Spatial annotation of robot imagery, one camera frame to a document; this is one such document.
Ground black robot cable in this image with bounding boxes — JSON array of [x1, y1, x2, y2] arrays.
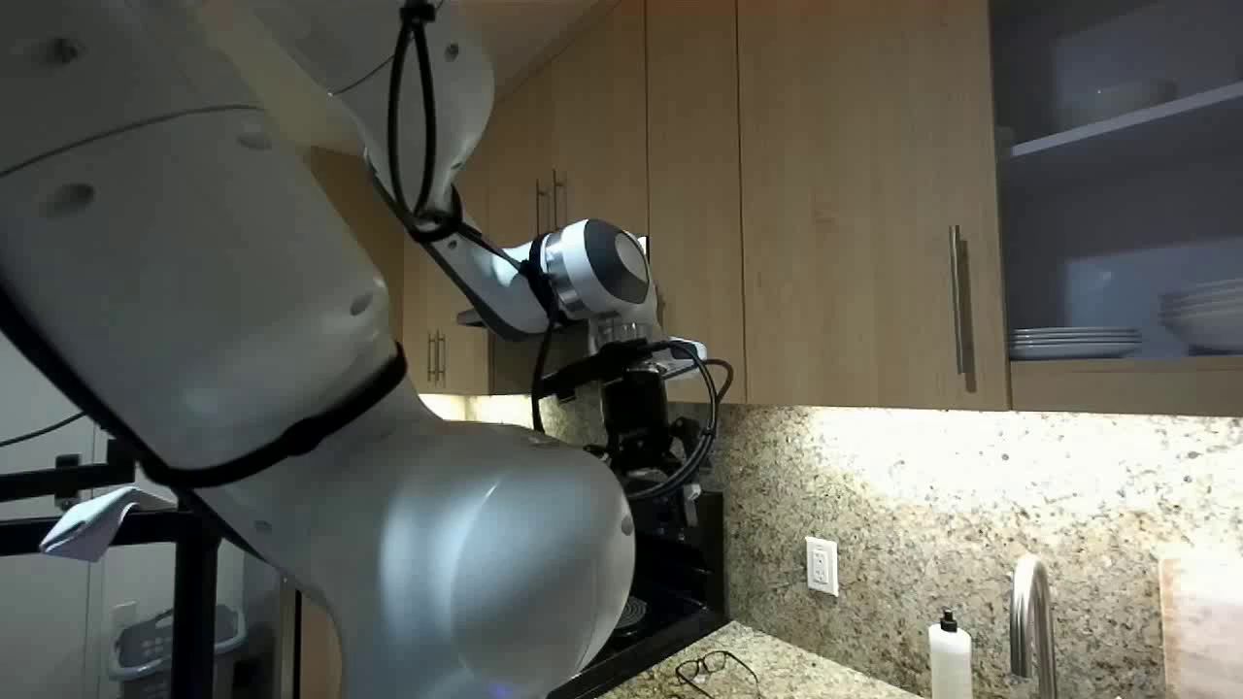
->
[[383, 0, 738, 499]]

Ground white soap pump bottle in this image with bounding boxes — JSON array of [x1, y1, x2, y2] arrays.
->
[[923, 609, 973, 699]]

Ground wooden wall cabinet carcass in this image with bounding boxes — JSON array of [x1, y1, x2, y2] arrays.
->
[[985, 0, 1243, 420]]

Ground thin-framed eyeglasses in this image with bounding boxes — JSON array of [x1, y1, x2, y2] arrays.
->
[[670, 648, 768, 699]]

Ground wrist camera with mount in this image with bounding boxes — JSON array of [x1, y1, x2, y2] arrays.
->
[[595, 331, 712, 379]]

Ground white wall outlet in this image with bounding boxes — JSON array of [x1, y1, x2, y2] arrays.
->
[[805, 533, 844, 603]]

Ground wooden cutting board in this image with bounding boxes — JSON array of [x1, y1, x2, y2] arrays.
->
[[1159, 547, 1243, 699]]

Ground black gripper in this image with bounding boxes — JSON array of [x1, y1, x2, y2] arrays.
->
[[602, 369, 712, 520]]

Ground grey laundry basket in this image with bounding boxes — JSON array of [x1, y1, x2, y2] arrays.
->
[[108, 596, 248, 682]]

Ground light wood cabinet door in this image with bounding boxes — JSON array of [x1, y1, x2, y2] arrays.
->
[[639, 0, 749, 403], [433, 277, 497, 396], [549, 0, 651, 235], [734, 0, 1008, 413], [480, 63, 554, 249], [399, 244, 440, 392]]

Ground black metal stand frame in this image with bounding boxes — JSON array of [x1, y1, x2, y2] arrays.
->
[[0, 440, 226, 699]]

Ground stack of white bowls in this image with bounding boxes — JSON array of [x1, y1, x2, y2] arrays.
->
[[1159, 277, 1243, 356]]

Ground wide white bowl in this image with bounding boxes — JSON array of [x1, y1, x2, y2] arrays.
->
[[1082, 75, 1181, 128]]

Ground white cabinet shelf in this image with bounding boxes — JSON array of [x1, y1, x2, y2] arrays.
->
[[1004, 79, 1243, 168]]

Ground black electric stove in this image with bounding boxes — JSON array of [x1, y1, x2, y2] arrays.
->
[[549, 480, 729, 699]]

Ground white paper sheet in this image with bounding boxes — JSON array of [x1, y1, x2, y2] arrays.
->
[[35, 480, 178, 565]]

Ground stack of flat plates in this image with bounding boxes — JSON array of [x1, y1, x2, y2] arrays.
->
[[1008, 322, 1143, 362]]

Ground curved metal faucet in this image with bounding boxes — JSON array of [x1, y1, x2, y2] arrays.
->
[[1004, 550, 1063, 699]]

